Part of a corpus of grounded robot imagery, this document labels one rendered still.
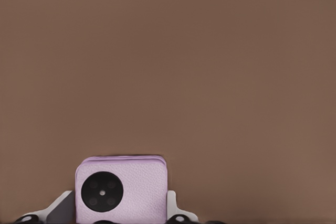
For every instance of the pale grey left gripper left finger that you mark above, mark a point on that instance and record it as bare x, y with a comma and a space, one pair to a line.
59, 209

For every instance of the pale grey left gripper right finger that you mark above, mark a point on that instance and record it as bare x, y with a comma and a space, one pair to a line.
174, 212

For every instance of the lilac smartphone with round camera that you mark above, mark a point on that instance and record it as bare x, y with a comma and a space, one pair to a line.
141, 190

